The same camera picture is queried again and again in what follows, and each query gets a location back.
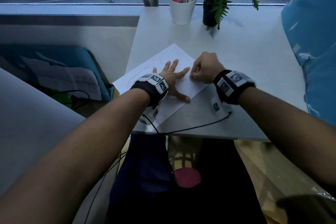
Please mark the person's left forearm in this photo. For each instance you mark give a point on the person's left forearm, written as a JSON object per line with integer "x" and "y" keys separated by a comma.
{"x": 65, "y": 158}

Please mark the white cup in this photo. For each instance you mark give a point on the white cup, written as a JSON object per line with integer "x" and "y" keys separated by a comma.
{"x": 182, "y": 12}

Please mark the teal chair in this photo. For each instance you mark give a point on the teal chair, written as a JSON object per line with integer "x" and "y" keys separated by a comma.
{"x": 76, "y": 55}

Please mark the person's left hand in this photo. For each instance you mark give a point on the person's left hand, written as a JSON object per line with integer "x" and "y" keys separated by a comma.
{"x": 170, "y": 79}

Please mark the white paper sheet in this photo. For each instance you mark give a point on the white paper sheet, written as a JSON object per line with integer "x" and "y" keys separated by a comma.
{"x": 147, "y": 69}

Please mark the person's dark trousers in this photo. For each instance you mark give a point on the person's dark trousers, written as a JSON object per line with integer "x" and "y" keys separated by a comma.
{"x": 147, "y": 192}

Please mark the blue patterned cushion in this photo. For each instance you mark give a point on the blue patterned cushion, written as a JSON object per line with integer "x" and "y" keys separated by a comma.
{"x": 315, "y": 48}

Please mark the grey printed paper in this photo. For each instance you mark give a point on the grey printed paper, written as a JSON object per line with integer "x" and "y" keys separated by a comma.
{"x": 63, "y": 79}

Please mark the person's right hand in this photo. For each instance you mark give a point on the person's right hand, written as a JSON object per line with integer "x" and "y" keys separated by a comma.
{"x": 207, "y": 67}

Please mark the person's right forearm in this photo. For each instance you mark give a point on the person's right forearm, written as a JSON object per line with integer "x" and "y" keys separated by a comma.
{"x": 288, "y": 129}

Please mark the black left wrist camera band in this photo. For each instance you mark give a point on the black left wrist camera band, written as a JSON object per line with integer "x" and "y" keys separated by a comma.
{"x": 149, "y": 90}

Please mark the pink slipper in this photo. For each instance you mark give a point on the pink slipper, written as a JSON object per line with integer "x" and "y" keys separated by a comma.
{"x": 187, "y": 178}

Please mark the black right wrist camera band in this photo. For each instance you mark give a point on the black right wrist camera band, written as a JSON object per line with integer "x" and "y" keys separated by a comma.
{"x": 231, "y": 87}

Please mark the black wrist camera band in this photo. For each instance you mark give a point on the black wrist camera band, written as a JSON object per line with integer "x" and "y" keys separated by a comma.
{"x": 231, "y": 87}
{"x": 149, "y": 90}

